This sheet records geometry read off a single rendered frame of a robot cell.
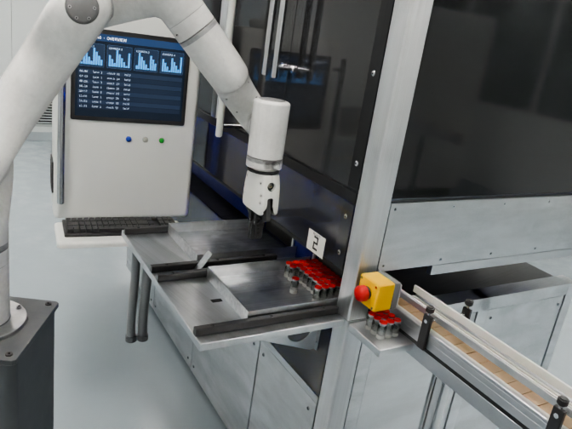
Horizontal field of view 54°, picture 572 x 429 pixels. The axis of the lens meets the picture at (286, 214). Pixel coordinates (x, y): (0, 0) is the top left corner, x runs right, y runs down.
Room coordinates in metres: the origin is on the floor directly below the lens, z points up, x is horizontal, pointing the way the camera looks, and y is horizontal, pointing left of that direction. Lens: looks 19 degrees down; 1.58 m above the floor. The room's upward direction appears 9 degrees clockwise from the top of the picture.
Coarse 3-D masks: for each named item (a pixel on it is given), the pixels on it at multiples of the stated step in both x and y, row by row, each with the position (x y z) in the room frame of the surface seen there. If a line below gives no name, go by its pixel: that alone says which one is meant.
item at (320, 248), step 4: (308, 232) 1.49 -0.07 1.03; (312, 232) 1.47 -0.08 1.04; (316, 232) 1.45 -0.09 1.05; (308, 236) 1.48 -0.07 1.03; (312, 236) 1.47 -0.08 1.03; (316, 236) 1.45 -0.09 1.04; (320, 236) 1.44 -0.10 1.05; (308, 240) 1.48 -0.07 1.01; (312, 240) 1.46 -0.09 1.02; (316, 240) 1.45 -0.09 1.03; (320, 240) 1.43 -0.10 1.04; (324, 240) 1.42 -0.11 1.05; (308, 244) 1.48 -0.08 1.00; (312, 244) 1.46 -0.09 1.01; (320, 244) 1.43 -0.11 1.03; (324, 244) 1.41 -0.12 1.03; (308, 248) 1.47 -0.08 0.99; (316, 248) 1.44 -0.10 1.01; (320, 248) 1.43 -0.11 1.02; (316, 252) 1.44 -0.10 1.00; (320, 252) 1.42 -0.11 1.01; (320, 256) 1.42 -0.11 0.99
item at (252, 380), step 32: (128, 256) 3.00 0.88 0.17; (480, 288) 1.64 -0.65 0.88; (512, 288) 1.68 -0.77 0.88; (544, 288) 1.72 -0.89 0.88; (160, 320) 2.46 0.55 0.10; (480, 320) 1.57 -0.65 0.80; (512, 320) 1.67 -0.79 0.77; (544, 320) 1.76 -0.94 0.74; (192, 352) 2.09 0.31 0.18; (224, 352) 1.85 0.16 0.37; (256, 352) 1.65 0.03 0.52; (544, 352) 1.80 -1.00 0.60; (224, 384) 1.82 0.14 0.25; (256, 384) 1.62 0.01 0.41; (288, 384) 1.47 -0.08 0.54; (352, 384) 1.32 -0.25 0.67; (384, 384) 1.39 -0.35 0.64; (416, 384) 1.46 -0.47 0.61; (224, 416) 1.79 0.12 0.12; (256, 416) 1.60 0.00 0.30; (288, 416) 1.44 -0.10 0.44; (352, 416) 1.33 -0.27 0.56; (384, 416) 1.41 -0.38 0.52; (416, 416) 1.48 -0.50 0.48; (448, 416) 1.56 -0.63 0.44; (480, 416) 1.66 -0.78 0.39
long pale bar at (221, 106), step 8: (232, 0) 1.90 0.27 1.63; (232, 8) 1.90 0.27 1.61; (232, 16) 1.91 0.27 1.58; (232, 24) 1.91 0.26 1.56; (232, 32) 1.91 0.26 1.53; (224, 104) 1.91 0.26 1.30; (224, 112) 1.91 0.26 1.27; (216, 128) 1.91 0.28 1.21; (232, 128) 1.94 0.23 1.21; (216, 136) 1.91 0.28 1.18
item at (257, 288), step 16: (208, 272) 1.41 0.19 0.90; (224, 272) 1.45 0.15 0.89; (240, 272) 1.47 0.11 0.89; (256, 272) 1.50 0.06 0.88; (272, 272) 1.51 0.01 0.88; (224, 288) 1.32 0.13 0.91; (240, 288) 1.38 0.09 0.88; (256, 288) 1.40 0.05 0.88; (272, 288) 1.41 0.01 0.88; (288, 288) 1.43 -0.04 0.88; (304, 288) 1.44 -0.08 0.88; (240, 304) 1.24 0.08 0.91; (256, 304) 1.31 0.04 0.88; (272, 304) 1.32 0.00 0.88; (288, 304) 1.33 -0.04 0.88; (304, 304) 1.29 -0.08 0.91; (320, 304) 1.32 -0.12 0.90; (336, 304) 1.34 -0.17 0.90
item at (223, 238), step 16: (176, 224) 1.72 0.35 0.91; (192, 224) 1.75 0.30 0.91; (208, 224) 1.78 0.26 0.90; (224, 224) 1.81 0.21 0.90; (240, 224) 1.84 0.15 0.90; (176, 240) 1.64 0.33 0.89; (192, 240) 1.67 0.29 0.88; (208, 240) 1.69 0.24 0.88; (224, 240) 1.71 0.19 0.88; (240, 240) 1.73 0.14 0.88; (256, 240) 1.75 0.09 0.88; (272, 240) 1.78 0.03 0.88; (192, 256) 1.52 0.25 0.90; (224, 256) 1.54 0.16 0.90; (288, 256) 1.66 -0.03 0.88
